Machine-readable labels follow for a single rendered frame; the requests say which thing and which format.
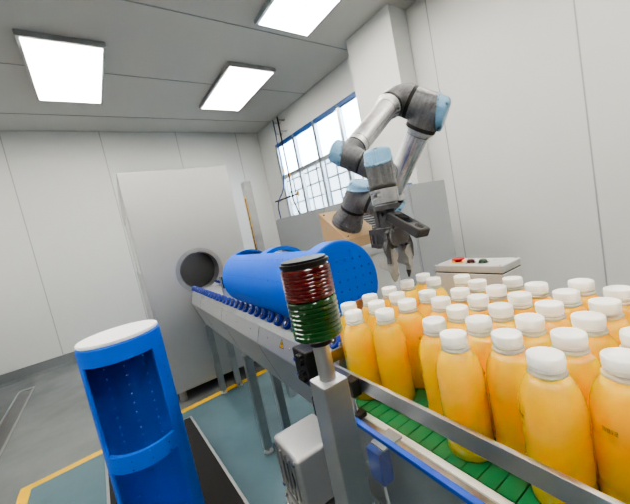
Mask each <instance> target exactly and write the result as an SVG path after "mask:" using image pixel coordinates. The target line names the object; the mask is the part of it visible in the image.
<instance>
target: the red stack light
mask: <svg viewBox="0 0 630 504"><path fill-rule="evenodd" d="M280 276H281V280H282V283H283V284H282V286H283V290H284V295H285V300H286V302H287V303H289V304H305V303H311V302H315V301H319V300H322V299H325V298H327V297H329V296H331V295H333V294H334V292H335V287H334V282H333V277H332V272H331V267H330V262H328V261H327V262H326V263H324V264H322V265H319V266H316V267H312V268H308V269H303V270H298V271H290V272H283V271H282V270H281V272H280Z"/></svg>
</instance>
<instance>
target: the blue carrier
mask: <svg viewBox="0 0 630 504"><path fill-rule="evenodd" d="M279 250H284V251H287V252H279V253H274V252H276V251H279ZM313 254H325V255H327V256H328V260H327V261H328V262H330V267H331V272H332V277H333V282H334V287H335V293H336V297H337V302H338V307H339V312H340V316H342V314H341V313H342V310H341V306H340V305H341V304H342V303H344V302H348V301H355V300H358V299H360V298H362V296H363V295H365V294H368V293H376V294H377V292H378V278H377V272H376V268H375V265H374V263H373V261H372V259H371V257H370V256H369V254H368V253H367V252H366V251H365V250H364V249H363V248H362V247H361V246H359V245H358V244H356V243H353V242H351V241H346V240H336V241H327V242H323V243H320V244H318V245H316V246H314V247H313V248H311V249H310V250H309V251H301V250H299V249H297V248H295V247H291V246H277V247H272V248H269V249H266V250H265V251H263V252H262V251H260V250H256V249H248V250H242V251H239V252H237V253H235V254H233V255H232V256H231V257H230V258H229V259H228V260H227V262H226V264H225V266H224V269H223V273H222V280H223V284H224V287H225V289H226V291H227V292H228V293H229V295H231V296H232V297H233V298H235V299H236V300H239V301H242V302H245V303H248V304H251V305H254V306H257V307H260V308H263V309H266V310H269V311H272V312H275V313H277V314H281V315H283V316H286V317H289V314H288V308H287V305H286V303H287V302H286V300H285V295H284V290H283V286H282V284H283V283H282V280H281V276H280V272H281V270H280V269H279V265H281V262H284V261H286V260H290V259H293V258H298V257H302V256H307V255H313Z"/></svg>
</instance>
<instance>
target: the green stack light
mask: <svg viewBox="0 0 630 504"><path fill-rule="evenodd" d="M286 305H287V308H288V314H289V318H290V323H291V328H292V332H293V337H294V340H295V341H296V342H298V343H301V344H317V343H322V342H325V341H328V340H331V339H333V338H335V337H337V336H338V335H339V334H340V333H341V332H342V330H343V326H342V321H341V316H340V312H339V307H338V302H337V297H336V293H335V292H334V294H333V295H331V296H329V297H327V298H325V299H322V300H319V301H315V302H311V303H305V304H289V303H286Z"/></svg>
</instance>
